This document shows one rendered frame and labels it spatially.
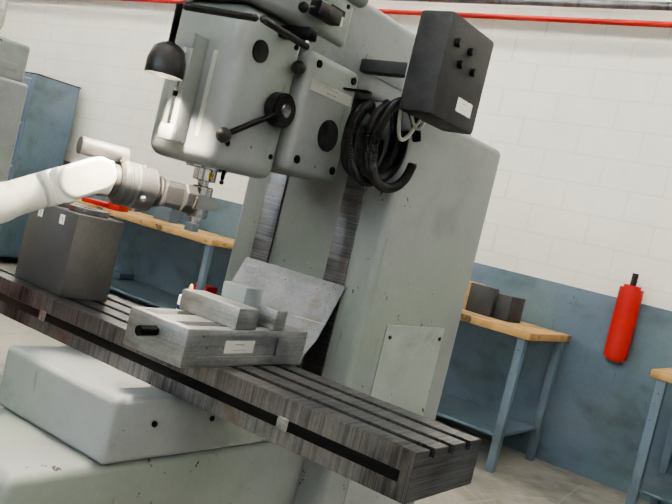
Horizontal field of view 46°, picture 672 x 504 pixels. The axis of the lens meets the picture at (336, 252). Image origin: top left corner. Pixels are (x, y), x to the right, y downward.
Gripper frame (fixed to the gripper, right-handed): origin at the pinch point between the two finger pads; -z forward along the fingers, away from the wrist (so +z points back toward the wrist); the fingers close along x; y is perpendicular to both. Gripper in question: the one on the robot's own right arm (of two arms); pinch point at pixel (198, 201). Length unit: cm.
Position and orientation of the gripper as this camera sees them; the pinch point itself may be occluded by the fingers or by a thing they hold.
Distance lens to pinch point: 166.8
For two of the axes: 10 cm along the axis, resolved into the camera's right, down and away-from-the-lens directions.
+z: -7.9, -1.8, -5.9
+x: -5.6, -1.7, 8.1
